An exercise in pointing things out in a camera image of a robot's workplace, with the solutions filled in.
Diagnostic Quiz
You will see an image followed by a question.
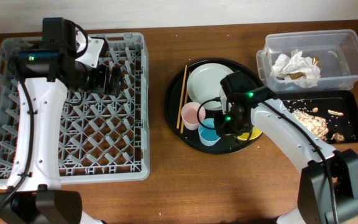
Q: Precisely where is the yellow bowl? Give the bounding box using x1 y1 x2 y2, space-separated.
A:
237 128 262 141

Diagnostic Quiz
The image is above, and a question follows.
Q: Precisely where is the blue cup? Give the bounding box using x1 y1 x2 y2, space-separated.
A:
198 118 221 147

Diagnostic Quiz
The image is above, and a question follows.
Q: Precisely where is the pink cup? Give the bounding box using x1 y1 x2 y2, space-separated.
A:
185 102 206 131

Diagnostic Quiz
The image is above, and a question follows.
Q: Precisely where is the pale grey plate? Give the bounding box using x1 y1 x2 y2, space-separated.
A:
187 63 233 104

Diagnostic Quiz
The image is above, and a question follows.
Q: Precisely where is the white napkin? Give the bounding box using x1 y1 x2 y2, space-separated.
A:
270 49 321 88

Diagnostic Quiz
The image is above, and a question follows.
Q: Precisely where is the food scraps pile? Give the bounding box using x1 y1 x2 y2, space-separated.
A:
284 100 345 143

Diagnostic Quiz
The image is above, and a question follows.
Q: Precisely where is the gold snack wrapper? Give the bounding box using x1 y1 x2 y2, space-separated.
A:
288 57 319 80

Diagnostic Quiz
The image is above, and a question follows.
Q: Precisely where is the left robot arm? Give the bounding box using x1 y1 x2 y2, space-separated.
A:
0 17 124 223

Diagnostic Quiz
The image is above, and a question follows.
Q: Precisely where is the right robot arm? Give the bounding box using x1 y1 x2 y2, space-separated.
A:
214 72 358 223

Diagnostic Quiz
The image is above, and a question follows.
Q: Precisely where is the grey dishwasher rack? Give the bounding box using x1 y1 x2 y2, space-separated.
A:
0 32 150 189

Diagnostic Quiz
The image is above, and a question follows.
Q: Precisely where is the round black tray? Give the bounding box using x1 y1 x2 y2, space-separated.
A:
164 58 263 154

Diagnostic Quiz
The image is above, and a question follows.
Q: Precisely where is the wooden chopstick left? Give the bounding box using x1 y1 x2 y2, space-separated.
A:
176 65 188 129

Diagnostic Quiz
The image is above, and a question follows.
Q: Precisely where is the wooden chopstick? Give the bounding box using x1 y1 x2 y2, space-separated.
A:
176 65 188 129
180 72 191 134

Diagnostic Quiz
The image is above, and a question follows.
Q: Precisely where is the wooden chopstick right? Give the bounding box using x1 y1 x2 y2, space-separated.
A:
180 72 191 134

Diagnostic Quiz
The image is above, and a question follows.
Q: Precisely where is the black rectangular tray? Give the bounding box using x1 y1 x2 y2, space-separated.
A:
278 90 358 144

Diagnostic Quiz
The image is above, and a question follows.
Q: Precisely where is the clear plastic bin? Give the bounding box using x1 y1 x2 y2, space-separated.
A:
256 30 358 93

